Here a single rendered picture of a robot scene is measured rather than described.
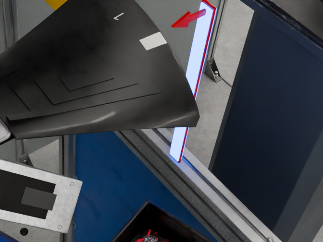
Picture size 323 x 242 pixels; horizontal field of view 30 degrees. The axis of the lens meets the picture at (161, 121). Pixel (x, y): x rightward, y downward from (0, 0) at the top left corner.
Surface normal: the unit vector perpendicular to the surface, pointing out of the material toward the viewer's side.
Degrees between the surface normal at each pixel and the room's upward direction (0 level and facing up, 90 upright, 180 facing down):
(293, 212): 90
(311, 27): 2
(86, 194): 90
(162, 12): 90
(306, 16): 2
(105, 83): 14
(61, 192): 50
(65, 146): 90
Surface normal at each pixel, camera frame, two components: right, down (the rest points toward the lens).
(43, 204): 0.57, 0.06
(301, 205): -0.05, 0.74
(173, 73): 0.41, -0.40
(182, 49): 0.64, 0.62
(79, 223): -0.76, 0.42
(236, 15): 0.12, -0.66
